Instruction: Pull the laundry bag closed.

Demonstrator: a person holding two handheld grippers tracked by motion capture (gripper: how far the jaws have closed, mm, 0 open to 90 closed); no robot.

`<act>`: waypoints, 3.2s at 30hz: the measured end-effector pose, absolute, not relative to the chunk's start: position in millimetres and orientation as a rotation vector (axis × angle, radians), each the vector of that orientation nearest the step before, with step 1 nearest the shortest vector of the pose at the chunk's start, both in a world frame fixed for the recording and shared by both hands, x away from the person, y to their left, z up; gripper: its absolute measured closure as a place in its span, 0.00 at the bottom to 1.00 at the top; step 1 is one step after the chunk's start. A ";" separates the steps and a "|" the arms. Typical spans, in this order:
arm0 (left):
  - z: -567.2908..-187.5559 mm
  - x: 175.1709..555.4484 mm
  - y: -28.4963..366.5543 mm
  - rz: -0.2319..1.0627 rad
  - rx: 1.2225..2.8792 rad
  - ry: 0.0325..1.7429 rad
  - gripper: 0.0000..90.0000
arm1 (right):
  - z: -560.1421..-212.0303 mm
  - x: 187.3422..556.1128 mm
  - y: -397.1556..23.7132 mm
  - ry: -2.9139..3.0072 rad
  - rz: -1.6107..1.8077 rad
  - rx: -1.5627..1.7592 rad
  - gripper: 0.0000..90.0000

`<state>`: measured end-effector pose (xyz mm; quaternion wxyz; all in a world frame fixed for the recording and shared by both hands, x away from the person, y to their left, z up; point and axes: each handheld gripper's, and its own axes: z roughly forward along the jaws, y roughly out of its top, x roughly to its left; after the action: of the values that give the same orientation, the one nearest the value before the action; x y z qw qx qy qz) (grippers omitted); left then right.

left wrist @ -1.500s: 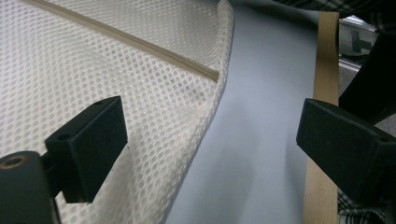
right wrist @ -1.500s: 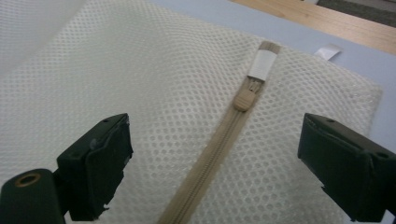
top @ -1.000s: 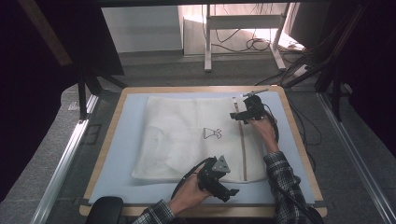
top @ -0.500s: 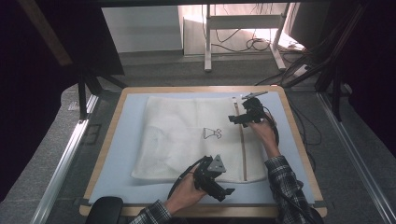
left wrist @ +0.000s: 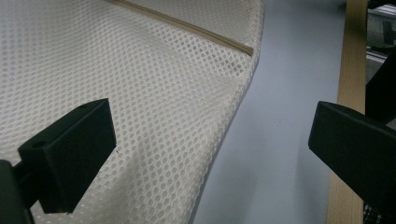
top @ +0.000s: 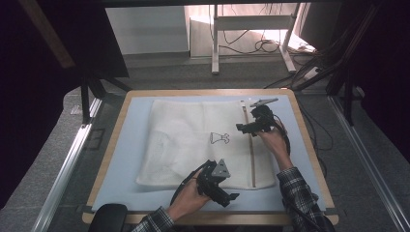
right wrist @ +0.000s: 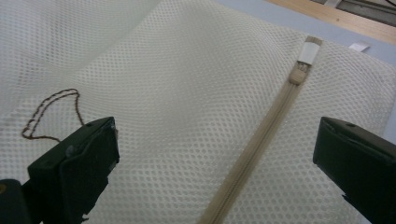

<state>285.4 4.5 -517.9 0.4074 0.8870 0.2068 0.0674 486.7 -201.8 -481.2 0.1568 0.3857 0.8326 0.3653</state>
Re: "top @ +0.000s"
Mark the person's right hand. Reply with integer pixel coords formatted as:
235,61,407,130
256,126,292,160

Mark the black metal stand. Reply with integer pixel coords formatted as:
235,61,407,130
324,62,366,128

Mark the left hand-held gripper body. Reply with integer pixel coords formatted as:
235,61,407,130
196,158,232,203

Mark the white power strip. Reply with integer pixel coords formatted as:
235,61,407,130
303,66,322,80

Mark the white metal stand frame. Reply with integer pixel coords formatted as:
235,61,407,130
210,3,303,75

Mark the white panel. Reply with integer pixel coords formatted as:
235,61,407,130
104,6,190,56

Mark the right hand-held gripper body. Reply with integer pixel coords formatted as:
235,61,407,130
247,98,279,133

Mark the person's left hand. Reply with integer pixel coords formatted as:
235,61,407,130
166,169,213,223

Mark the black chair armrest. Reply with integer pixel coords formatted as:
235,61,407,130
87,203,129,232

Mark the black floor cables bundle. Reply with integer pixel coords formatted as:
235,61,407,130
221,28,318,56

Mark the black tripod stand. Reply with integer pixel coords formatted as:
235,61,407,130
79,74,133,126

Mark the light blue table mat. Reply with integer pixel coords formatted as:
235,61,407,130
91,94,327,214

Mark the wooden beam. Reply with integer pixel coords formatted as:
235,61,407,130
18,0,77,70

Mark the right hand-held gripper cable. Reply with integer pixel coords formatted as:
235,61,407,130
272,113,325,232

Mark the thin black floor cable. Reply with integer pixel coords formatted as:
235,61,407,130
295,99,335,180

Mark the white mesh laundry bag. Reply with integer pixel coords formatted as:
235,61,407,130
135,98,278,191

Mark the aluminium rail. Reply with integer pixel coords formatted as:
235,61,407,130
31,97,103,232
327,95,410,232

